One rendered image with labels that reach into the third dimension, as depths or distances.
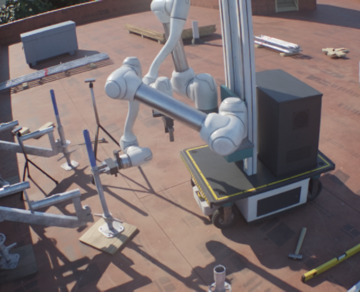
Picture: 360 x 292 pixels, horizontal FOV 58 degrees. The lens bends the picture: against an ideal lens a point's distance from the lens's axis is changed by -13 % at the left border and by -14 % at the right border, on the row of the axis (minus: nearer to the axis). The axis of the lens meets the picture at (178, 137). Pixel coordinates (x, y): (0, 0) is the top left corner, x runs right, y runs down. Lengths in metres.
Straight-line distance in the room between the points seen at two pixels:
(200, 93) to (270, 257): 1.14
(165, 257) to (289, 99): 1.22
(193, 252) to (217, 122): 0.89
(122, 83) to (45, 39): 6.17
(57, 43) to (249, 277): 6.75
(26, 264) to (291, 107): 1.97
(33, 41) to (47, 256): 5.98
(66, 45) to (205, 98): 5.90
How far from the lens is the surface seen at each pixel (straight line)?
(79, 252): 2.49
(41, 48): 7.97
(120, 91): 1.86
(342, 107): 4.32
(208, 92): 2.41
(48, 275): 2.41
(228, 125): 1.83
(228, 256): 2.28
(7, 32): 13.25
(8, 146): 3.30
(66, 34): 8.01
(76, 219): 2.42
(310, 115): 2.30
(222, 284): 1.92
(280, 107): 2.15
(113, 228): 2.55
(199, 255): 2.30
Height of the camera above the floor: 1.65
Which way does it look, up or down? 27 degrees down
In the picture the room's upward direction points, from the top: 6 degrees counter-clockwise
